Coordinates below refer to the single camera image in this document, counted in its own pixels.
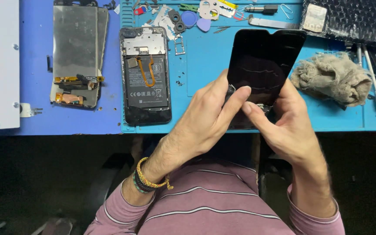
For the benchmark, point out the person's right hand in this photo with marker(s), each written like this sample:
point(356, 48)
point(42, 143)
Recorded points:
point(289, 133)

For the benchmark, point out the person's left hand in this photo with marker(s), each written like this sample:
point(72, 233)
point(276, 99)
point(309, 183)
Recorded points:
point(194, 127)

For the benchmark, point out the black phone display screen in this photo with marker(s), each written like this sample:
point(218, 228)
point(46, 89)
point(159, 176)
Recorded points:
point(259, 62)

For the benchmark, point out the opened phone body with battery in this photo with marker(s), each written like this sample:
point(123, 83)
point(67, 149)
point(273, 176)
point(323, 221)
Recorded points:
point(146, 88)

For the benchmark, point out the light blue repair mat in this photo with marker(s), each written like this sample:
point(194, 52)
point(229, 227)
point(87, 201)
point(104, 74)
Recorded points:
point(207, 65)

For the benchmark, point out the grey crumpled cloth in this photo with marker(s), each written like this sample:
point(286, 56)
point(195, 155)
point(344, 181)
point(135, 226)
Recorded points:
point(333, 80)

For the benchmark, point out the striped maroon shirt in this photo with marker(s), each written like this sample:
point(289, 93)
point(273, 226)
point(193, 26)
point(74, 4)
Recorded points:
point(214, 205)

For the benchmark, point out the metal sim tray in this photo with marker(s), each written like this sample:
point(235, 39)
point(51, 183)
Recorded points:
point(179, 45)

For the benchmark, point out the small metal tweezers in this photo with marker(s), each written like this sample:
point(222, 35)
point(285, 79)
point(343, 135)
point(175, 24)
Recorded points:
point(221, 30)

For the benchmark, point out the purple triangular opening pick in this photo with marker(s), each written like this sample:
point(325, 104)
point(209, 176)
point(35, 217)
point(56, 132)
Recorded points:
point(204, 24)

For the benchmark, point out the metal rod tool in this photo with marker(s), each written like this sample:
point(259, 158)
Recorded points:
point(359, 54)

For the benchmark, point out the round blue opening pick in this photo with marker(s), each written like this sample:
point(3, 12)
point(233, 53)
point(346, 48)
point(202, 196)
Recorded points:
point(189, 18)

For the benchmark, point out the flat metal spudger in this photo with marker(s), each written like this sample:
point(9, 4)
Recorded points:
point(273, 23)

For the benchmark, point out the silver metal shield plate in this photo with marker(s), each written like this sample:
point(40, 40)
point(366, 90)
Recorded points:
point(162, 20)

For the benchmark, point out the white paper label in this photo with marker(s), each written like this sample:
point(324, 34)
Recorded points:
point(315, 18)

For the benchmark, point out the green plastic clip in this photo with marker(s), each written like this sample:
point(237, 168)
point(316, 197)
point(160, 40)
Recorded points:
point(188, 7)

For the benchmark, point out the metal paper clip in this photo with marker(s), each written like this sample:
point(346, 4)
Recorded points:
point(286, 11)

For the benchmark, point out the yellow plastic strip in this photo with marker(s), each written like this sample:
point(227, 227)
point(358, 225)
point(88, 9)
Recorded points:
point(227, 4)

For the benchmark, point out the grey display panel, orange flex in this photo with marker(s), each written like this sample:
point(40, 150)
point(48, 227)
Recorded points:
point(102, 36)
point(73, 42)

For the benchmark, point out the black bubble wrap bag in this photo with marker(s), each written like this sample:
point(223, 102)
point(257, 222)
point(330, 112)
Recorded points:
point(361, 21)

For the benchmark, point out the small black plastic piece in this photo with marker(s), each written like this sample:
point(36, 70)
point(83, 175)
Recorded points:
point(49, 63)

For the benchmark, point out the dark blue table mat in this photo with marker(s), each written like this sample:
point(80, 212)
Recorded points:
point(34, 81)

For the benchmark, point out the white plastic clip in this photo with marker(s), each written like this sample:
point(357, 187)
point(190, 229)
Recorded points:
point(26, 110)

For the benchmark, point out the black camera lens bezel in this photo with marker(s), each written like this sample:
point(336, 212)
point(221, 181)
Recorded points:
point(177, 22)

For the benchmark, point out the white camera frame plate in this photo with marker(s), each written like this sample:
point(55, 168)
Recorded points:
point(207, 9)

